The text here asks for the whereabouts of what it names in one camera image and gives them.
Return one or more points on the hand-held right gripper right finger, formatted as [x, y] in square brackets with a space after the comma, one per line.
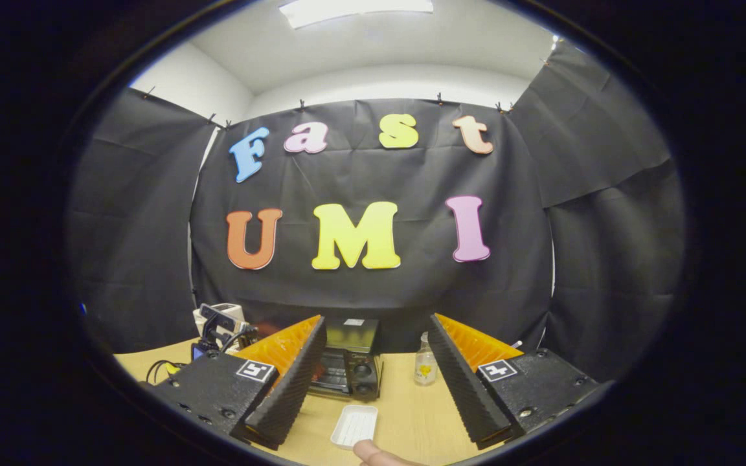
[467, 388]

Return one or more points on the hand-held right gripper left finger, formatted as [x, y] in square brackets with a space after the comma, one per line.
[285, 388]

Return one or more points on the black electric oven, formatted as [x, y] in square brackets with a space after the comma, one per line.
[353, 372]

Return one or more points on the white toaster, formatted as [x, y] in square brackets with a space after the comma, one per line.
[236, 310]

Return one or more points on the clear bottle with yellow label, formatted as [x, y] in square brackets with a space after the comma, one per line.
[425, 369]

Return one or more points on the white rectangular tray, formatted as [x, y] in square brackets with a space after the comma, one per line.
[353, 427]

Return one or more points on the black backdrop cloth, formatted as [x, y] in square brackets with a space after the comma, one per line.
[360, 298]

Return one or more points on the large ceiling light panel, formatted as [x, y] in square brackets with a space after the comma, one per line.
[353, 10]

